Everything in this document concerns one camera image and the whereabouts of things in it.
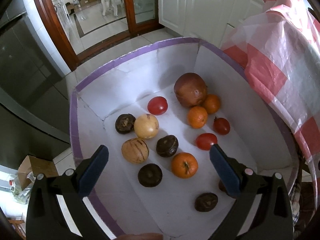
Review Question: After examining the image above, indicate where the black refrigerator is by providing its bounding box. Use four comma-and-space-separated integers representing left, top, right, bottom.
1, 0, 70, 170

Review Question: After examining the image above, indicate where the cardboard box on floor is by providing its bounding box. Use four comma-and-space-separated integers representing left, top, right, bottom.
17, 155, 58, 190

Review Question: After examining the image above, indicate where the yellow striped pepino melon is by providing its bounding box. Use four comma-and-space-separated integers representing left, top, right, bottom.
121, 138, 149, 164

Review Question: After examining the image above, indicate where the orange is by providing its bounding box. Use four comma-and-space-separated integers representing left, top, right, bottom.
201, 94, 221, 114

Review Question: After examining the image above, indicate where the small dark red fruit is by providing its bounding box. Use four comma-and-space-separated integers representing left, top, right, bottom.
213, 117, 231, 135

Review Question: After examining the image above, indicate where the white kitchen cabinet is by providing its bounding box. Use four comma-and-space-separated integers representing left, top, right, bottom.
158, 0, 264, 47

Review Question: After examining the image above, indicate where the dark brown mangosteen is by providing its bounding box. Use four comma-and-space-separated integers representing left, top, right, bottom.
138, 164, 163, 187

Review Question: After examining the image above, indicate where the dark mangosteen centre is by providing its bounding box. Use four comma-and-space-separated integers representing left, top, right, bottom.
156, 135, 178, 158

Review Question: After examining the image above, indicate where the orange mandarin front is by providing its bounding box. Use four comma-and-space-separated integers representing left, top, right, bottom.
187, 106, 208, 129

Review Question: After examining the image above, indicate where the wrinkled red apple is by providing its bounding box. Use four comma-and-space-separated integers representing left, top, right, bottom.
174, 73, 207, 108

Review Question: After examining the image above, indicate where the dark mangosteen front right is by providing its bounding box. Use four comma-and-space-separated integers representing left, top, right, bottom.
194, 192, 219, 212

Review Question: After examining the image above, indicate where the white foam box purple rim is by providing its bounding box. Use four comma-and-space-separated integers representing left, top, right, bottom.
70, 38, 298, 239

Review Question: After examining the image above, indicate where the red white checkered tablecloth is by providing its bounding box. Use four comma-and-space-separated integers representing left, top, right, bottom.
221, 0, 319, 201

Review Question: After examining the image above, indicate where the yellow pale melon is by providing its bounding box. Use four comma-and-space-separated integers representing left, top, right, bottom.
134, 114, 159, 139

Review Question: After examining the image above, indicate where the wooden door frame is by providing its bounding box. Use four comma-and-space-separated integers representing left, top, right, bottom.
34, 0, 159, 71

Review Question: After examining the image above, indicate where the dark mangosteen in box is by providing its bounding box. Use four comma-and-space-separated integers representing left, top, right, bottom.
115, 113, 136, 134

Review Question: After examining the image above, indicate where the small red tomato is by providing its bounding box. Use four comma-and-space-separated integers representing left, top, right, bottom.
195, 133, 217, 151

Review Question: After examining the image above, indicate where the orange mandarin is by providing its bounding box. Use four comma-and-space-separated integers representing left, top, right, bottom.
171, 152, 199, 179
187, 106, 208, 129

